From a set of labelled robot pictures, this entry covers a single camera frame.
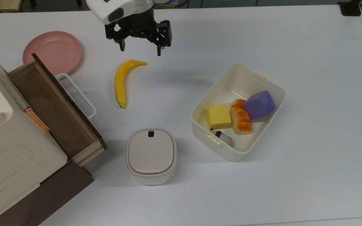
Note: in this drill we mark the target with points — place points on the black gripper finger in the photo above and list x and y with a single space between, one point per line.
112 31
164 33

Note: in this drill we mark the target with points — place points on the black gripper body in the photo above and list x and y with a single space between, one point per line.
137 26

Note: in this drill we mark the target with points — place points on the white plastic box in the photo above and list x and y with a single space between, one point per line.
240 78

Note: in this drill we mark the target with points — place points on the yellow toy banana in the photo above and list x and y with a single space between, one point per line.
120 81

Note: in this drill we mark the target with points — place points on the pink plate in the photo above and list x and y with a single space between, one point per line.
52 50

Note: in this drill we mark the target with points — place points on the yellow cube block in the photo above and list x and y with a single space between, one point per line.
218 116

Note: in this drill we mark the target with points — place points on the brown wooden drawer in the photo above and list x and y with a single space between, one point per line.
58 119

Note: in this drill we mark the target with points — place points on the orange toy bread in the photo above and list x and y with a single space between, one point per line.
240 121

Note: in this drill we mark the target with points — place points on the purple block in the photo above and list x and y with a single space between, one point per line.
259 105

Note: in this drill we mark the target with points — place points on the cream lidded trash can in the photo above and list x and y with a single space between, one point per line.
151 157

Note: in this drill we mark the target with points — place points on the cream and brown cabinet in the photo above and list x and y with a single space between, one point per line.
11 157

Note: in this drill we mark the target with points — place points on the black pole stand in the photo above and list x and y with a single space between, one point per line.
350 9

